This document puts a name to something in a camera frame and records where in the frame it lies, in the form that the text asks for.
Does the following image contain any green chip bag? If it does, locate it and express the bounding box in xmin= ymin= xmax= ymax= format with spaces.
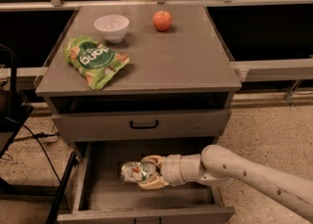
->
xmin=64 ymin=35 xmax=130 ymax=90

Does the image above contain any black drawer handle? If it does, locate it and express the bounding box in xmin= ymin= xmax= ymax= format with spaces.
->
xmin=129 ymin=119 xmax=159 ymax=130

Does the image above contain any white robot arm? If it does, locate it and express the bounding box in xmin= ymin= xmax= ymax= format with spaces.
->
xmin=138 ymin=145 xmax=313 ymax=222

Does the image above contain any grey drawer cabinet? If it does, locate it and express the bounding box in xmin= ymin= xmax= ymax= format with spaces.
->
xmin=34 ymin=4 xmax=243 ymax=224

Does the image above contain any black cable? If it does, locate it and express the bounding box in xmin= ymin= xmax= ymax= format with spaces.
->
xmin=3 ymin=116 xmax=71 ymax=212

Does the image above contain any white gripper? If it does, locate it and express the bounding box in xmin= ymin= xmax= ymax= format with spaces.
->
xmin=138 ymin=155 xmax=182 ymax=190

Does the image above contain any white ceramic bowl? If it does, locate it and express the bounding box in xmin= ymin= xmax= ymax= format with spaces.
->
xmin=94 ymin=15 xmax=130 ymax=43

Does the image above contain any black chair frame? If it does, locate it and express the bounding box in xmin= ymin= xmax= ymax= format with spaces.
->
xmin=0 ymin=44 xmax=76 ymax=224

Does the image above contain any closed grey top drawer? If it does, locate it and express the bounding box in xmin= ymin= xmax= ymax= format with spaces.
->
xmin=52 ymin=110 xmax=231 ymax=142

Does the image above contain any crushed 7up can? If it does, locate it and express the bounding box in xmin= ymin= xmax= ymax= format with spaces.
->
xmin=120 ymin=161 xmax=157 ymax=183

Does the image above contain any red apple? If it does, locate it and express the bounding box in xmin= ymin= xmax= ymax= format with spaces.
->
xmin=153 ymin=11 xmax=172 ymax=31

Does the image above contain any open grey middle drawer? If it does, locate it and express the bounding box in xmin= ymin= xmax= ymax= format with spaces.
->
xmin=58 ymin=138 xmax=235 ymax=224

